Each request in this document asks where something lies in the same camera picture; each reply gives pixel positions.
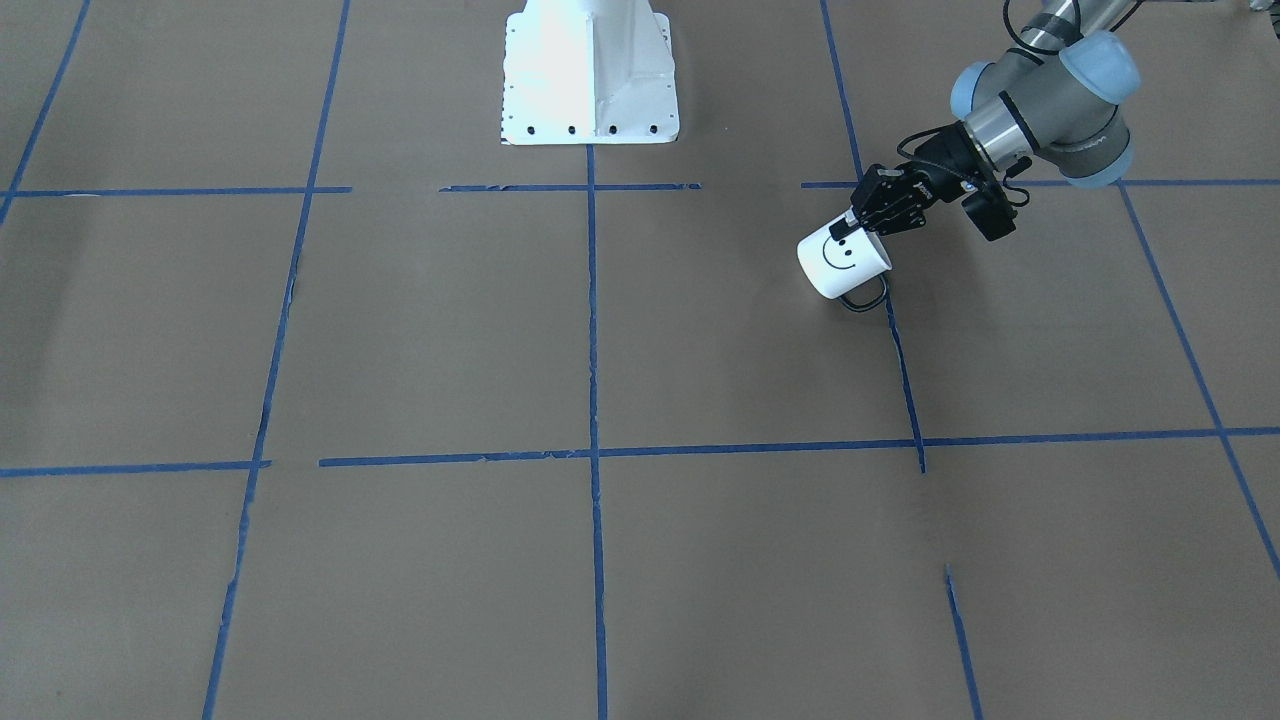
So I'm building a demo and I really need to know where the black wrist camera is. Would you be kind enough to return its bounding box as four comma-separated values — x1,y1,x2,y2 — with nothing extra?
963,158,1032,242

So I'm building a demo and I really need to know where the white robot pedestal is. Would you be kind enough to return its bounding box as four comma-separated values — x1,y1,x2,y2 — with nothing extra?
500,1,681,146

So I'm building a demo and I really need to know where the white smiley face mug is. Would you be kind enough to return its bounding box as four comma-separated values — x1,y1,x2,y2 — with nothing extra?
796,209,892,313

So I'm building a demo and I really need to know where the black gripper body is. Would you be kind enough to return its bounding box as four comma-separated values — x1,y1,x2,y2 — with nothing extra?
850,135,991,236

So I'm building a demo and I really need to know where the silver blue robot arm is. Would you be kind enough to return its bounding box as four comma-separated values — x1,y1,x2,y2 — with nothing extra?
829,1,1140,243

